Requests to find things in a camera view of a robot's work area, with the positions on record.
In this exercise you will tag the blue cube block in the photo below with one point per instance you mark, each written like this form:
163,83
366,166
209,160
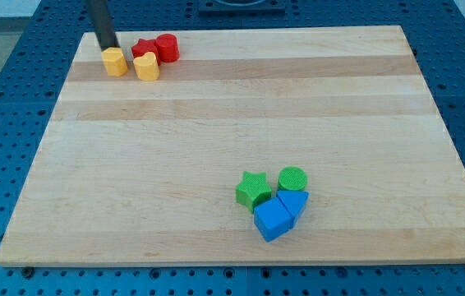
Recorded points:
272,219

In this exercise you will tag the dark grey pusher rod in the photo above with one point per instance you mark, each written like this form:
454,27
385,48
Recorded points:
101,19

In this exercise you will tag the yellow hexagon block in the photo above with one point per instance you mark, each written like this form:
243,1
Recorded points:
114,61

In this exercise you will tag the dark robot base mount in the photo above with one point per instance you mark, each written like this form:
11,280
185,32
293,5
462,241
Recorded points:
217,7

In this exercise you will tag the red star block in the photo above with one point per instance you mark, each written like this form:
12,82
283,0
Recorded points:
143,46

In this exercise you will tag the blue triangle block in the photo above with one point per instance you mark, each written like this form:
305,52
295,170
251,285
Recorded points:
294,202

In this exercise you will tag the yellow heart block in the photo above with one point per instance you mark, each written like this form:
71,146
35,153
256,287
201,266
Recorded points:
147,67

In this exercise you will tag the green star block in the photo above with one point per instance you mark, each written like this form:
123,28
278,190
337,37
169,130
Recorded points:
253,190

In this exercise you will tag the light wooden board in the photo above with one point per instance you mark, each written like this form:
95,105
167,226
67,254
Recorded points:
143,173

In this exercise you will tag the green cylinder block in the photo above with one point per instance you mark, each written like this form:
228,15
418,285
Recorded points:
292,178

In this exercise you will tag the red cylinder block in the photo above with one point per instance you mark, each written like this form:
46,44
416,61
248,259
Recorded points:
167,46

